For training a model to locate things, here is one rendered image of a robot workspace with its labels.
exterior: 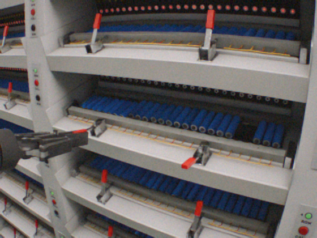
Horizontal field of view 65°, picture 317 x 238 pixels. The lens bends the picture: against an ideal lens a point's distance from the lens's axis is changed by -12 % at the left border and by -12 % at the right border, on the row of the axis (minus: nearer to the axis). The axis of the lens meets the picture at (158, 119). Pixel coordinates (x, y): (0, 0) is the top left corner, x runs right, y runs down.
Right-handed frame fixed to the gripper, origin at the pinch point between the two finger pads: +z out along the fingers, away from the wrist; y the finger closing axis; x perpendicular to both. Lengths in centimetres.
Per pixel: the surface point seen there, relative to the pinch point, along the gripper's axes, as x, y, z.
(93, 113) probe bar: 4.5, -4.1, 10.4
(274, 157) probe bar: 3.5, 40.5, 10.2
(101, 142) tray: -1.0, 2.8, 6.4
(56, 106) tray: 4.6, -15.6, 7.4
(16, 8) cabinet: 40, -64, 18
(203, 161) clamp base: 0.6, 27.7, 6.7
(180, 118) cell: 6.6, 17.9, 15.2
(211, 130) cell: 5.5, 26.0, 14.1
